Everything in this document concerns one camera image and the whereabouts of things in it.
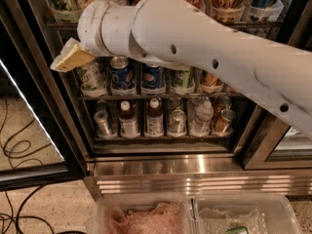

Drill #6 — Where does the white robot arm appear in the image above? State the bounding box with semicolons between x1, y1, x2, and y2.
51;0;312;137

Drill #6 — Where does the gold soda can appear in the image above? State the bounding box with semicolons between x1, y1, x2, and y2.
200;71;219;87

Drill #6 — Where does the silver can bottom shelf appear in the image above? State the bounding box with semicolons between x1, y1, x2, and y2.
94;110;113;136

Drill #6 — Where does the clear plastic bin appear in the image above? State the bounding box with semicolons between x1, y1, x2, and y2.
193;193;303;234
93;193;194;234

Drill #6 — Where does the green white can bottom shelf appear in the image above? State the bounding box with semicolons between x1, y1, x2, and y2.
169;109;186;137

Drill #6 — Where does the bronze can bottom shelf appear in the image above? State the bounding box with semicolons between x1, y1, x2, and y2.
213;109;235;134

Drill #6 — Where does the front left pepsi can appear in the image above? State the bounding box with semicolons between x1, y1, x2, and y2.
109;56;135;90

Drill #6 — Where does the green can in bin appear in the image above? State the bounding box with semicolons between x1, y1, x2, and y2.
225;226;249;234

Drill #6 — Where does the front white green soda can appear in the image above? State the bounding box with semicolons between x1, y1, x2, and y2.
76;60;104;91

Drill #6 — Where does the right tea bottle white cap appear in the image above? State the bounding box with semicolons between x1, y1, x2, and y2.
146;98;164;137

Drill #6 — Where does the left clear plastic bin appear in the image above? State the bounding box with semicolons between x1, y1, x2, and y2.
93;193;194;234

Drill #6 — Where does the tea bottle white cap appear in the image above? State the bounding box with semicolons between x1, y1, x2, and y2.
119;100;138;138
146;98;164;137

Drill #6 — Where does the left tea bottle white cap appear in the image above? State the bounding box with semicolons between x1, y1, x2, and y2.
119;100;138;138

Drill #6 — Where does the black floor cable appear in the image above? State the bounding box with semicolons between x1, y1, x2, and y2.
0;97;87;234

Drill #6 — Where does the pepsi can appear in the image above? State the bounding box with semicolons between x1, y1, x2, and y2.
142;63;165;90
109;56;135;90

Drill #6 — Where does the right clear plastic bin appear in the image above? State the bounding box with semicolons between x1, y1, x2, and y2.
193;193;303;234

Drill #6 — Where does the clear water bottle bottom shelf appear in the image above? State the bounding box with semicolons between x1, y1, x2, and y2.
190;100;214;137

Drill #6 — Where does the stainless steel fridge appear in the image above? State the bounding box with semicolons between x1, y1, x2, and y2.
20;0;312;198

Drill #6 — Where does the open glass fridge door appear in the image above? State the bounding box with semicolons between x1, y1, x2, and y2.
0;0;86;191

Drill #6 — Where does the front right pepsi can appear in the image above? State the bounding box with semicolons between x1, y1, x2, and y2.
142;63;165;90

